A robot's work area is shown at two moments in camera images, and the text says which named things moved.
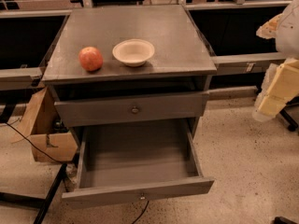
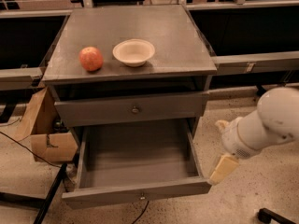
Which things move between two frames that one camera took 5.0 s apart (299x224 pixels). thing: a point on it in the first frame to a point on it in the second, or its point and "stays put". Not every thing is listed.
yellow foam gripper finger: [269, 29] to [221, 124]
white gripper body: [290, 32] to [233, 139]
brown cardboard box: [43, 128] stays put
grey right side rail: [242, 63] stays put
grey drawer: [133, 159] stays put
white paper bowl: [134, 52] stays put
